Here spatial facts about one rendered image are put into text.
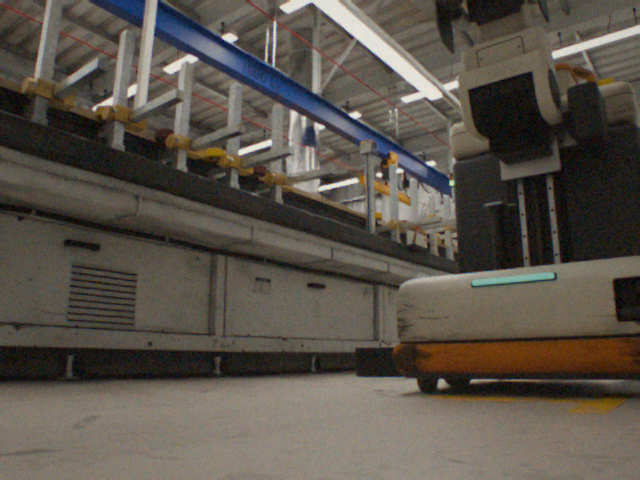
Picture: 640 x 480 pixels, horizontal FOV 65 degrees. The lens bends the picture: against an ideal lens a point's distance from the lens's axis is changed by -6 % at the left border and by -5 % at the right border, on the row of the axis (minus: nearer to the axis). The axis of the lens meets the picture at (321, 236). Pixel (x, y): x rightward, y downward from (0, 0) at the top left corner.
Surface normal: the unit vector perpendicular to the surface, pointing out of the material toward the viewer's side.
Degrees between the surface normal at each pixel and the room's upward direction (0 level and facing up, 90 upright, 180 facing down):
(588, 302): 90
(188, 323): 90
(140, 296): 90
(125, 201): 90
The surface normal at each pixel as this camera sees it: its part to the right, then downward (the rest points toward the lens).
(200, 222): 0.80, -0.13
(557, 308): -0.61, -0.17
